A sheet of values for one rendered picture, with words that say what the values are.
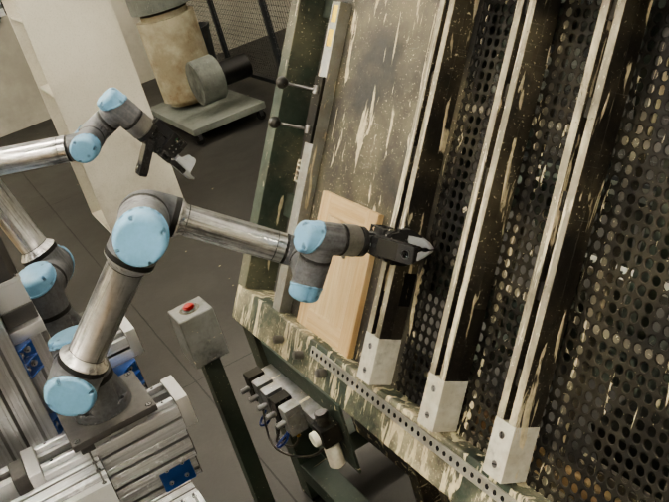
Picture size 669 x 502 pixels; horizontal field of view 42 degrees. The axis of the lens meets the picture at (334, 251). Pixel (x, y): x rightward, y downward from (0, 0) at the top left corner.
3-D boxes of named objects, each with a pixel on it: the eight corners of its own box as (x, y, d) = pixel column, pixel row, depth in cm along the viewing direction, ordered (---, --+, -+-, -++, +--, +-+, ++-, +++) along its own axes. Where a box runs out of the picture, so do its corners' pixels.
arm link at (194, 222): (114, 214, 210) (307, 269, 223) (111, 232, 200) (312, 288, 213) (128, 170, 206) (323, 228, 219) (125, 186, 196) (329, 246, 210)
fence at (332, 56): (283, 307, 280) (272, 307, 278) (343, 4, 262) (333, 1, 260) (290, 313, 276) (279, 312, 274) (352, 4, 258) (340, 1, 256)
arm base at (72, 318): (44, 357, 258) (30, 329, 254) (34, 339, 271) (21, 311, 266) (92, 334, 263) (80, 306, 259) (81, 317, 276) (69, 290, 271)
